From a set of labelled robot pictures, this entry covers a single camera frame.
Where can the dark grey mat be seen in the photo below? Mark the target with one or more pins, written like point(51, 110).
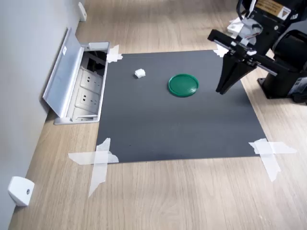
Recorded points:
point(172, 129)

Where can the round green lid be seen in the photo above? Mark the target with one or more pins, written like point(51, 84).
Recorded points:
point(183, 85)

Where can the small white wall bracket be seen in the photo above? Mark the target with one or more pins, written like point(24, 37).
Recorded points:
point(82, 12)

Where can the white tape strip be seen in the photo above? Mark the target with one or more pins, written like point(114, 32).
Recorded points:
point(271, 165)
point(273, 147)
point(98, 172)
point(114, 55)
point(219, 51)
point(81, 158)

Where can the small white plastic terminal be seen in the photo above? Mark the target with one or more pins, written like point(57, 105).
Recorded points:
point(140, 73)

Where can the large white corner bracket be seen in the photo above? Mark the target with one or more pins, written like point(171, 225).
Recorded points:
point(20, 191)

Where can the white stand with flat foot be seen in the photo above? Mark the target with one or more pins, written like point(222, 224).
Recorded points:
point(234, 28)

